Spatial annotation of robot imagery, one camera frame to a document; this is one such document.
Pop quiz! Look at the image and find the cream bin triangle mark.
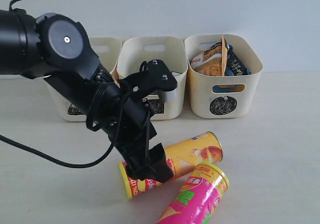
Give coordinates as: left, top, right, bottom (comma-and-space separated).
44, 36, 123, 122

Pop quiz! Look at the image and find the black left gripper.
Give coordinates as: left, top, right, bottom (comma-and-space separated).
99, 84, 174, 183

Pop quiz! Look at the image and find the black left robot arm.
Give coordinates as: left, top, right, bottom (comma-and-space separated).
0, 10, 172, 183

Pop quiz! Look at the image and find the cream bin circle mark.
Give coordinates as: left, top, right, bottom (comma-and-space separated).
187, 34, 263, 119

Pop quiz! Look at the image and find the pink chips can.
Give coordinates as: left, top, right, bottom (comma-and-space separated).
157, 162, 230, 224

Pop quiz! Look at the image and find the blue noodle bag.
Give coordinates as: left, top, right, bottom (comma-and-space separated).
212, 44, 251, 93

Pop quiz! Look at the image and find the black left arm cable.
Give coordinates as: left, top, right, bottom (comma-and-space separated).
0, 59, 153, 169

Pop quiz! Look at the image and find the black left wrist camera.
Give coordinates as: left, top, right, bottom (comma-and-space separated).
118, 59, 178, 102

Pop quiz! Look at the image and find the orange noodle bag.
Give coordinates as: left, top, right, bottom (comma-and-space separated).
190, 35, 229, 76

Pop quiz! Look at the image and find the purple juice carton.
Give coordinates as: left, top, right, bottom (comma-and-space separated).
171, 71, 182, 78

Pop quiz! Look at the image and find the cream bin square mark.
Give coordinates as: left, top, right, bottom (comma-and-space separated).
112, 35, 188, 121

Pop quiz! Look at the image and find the yellow chips can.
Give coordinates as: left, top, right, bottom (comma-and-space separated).
118, 131, 223, 199

